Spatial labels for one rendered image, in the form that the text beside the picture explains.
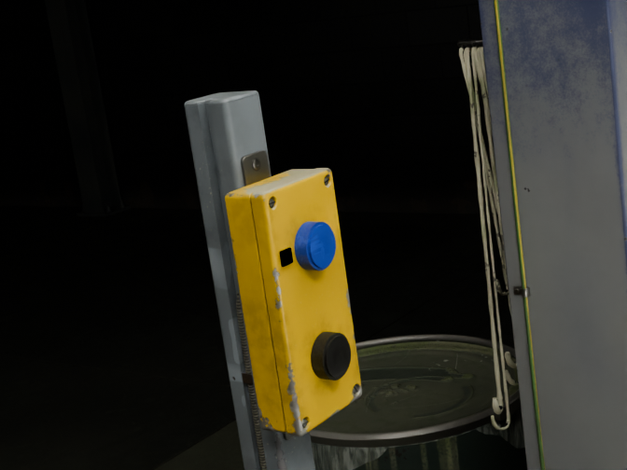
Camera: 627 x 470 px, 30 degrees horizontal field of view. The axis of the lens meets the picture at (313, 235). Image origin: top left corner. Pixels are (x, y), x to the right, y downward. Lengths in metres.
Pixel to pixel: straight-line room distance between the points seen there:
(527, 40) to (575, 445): 0.57
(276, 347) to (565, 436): 0.62
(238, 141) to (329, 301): 0.19
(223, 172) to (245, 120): 0.06
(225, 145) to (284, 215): 0.10
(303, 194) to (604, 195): 0.50
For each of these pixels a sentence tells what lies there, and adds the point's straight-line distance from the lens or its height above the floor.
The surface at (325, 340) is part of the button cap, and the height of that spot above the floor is 1.38.
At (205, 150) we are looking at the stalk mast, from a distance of 1.22.
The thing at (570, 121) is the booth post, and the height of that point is 1.52.
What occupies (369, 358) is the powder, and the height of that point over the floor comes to 0.86.
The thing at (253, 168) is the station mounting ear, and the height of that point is 1.56.
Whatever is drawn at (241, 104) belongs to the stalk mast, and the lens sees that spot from 1.21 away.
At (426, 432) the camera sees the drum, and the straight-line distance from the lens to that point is 2.24.
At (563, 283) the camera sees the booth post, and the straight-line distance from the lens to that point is 1.61.
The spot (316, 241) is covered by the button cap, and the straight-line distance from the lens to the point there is 1.18.
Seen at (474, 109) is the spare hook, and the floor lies 1.53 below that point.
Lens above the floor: 1.77
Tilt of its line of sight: 13 degrees down
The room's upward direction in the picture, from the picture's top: 8 degrees counter-clockwise
